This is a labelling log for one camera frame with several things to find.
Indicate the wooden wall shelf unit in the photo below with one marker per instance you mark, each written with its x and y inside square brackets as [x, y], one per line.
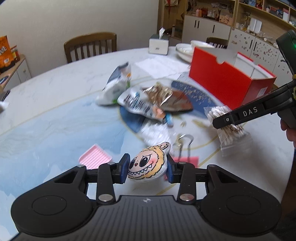
[270, 18]

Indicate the monster face plush keychain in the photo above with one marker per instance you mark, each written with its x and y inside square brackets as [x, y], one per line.
[150, 163]

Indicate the white green tissue box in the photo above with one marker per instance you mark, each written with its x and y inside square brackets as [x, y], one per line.
[159, 43]

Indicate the white paper napkin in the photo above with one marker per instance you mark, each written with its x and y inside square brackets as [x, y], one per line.
[160, 67]

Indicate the white storage cabinet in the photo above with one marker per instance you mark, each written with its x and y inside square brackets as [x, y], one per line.
[260, 51]

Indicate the white low side cabinet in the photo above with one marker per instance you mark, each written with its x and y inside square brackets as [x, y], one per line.
[15, 75]

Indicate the gold foil snack packet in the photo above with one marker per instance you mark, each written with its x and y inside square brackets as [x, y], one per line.
[167, 98]

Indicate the red cardboard box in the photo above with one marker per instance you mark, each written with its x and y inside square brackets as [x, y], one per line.
[233, 78]

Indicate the bag of white beads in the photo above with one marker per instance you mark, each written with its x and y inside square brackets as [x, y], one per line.
[154, 133]

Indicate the wooden chair right side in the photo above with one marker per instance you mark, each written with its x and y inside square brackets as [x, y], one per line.
[217, 42]

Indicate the cotton swab bag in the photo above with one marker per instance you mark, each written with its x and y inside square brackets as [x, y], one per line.
[234, 139]

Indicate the pink binder clip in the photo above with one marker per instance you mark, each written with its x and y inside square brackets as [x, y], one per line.
[183, 147]

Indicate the orange snack bag on cabinet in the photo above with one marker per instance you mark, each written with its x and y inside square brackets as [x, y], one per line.
[6, 56]

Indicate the white plate stack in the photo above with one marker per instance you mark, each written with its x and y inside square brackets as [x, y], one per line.
[185, 52]

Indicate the pink ribbed soap dish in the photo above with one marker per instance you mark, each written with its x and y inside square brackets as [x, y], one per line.
[94, 157]

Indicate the white bowl gold rim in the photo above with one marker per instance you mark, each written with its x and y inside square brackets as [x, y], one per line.
[200, 44]

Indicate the person's right hand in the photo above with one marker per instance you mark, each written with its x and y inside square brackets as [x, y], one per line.
[290, 133]

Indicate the white orange snack packet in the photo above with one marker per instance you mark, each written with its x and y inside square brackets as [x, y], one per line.
[134, 100]

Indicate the white grey green snack bag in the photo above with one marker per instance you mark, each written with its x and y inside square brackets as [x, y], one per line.
[118, 82]

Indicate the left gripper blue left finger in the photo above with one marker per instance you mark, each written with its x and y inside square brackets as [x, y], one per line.
[123, 164]

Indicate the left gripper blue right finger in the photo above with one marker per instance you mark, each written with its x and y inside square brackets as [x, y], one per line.
[170, 169]

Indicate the wooden chair by wall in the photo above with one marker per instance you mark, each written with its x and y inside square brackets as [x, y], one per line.
[90, 45]

